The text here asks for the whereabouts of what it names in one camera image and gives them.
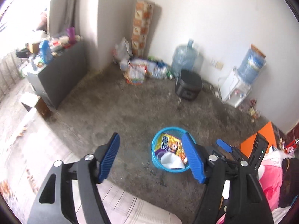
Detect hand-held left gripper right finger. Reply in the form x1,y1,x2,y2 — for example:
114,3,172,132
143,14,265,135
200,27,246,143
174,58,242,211
181,133,274,224

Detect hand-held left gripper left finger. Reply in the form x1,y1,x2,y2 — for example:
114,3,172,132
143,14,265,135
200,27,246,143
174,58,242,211
27,133,120,224

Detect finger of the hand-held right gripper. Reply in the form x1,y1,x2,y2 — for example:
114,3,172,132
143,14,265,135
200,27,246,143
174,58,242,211
216,139,248,161

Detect white wrapper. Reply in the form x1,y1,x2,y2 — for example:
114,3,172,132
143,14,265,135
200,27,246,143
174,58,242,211
161,153,185,169

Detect purple snack bag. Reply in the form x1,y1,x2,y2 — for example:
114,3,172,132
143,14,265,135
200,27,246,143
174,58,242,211
156,133,187,162

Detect blue plastic basket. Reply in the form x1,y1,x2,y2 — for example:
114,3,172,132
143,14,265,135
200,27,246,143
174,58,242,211
151,127,192,173

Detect orange board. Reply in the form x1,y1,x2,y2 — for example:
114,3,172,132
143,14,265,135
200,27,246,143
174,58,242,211
241,121,277,155

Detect pink garment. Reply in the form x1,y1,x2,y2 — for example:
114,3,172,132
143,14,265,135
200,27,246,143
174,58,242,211
258,151,284,211

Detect red item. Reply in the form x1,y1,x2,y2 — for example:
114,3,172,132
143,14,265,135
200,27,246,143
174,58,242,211
284,138,299,155

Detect pile of small packets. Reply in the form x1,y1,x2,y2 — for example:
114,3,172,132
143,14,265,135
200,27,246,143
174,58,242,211
246,98,261,123

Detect dark cloth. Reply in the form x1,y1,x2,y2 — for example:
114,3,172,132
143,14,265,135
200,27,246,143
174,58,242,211
280,157,299,209

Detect white water dispenser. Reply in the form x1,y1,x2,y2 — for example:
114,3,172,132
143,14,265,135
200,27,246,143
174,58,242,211
221,69,251,108

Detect black rice cooker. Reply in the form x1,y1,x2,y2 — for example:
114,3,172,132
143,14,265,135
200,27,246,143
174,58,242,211
175,69,203,101

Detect small brown box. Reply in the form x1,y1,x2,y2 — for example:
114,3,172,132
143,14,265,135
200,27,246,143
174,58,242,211
21,92,52,119

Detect blue dispenser water jug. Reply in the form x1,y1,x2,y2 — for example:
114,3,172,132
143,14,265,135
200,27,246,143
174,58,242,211
237,48,267,84

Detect pile of packaging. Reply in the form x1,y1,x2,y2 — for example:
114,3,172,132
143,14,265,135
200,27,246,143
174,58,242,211
124,56,174,85

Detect grey cabinet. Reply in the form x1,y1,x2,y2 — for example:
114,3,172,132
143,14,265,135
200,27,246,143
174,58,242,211
26,40,88,109

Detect empty blue water jug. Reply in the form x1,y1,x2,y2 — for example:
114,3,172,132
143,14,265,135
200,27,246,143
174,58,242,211
172,40,199,75

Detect white plastic bag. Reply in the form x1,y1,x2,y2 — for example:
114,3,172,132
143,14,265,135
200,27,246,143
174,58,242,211
114,37,132,62

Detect purple cup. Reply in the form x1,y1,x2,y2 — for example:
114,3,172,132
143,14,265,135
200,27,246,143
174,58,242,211
66,27,76,44

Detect cardboard box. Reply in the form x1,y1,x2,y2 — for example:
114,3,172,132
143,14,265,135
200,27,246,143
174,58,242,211
26,41,41,54

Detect patterned rolled mat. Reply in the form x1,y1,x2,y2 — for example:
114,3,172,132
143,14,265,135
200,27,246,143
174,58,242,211
131,0,156,57

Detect grey curtain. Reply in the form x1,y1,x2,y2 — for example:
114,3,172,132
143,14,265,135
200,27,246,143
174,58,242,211
47,0,81,36

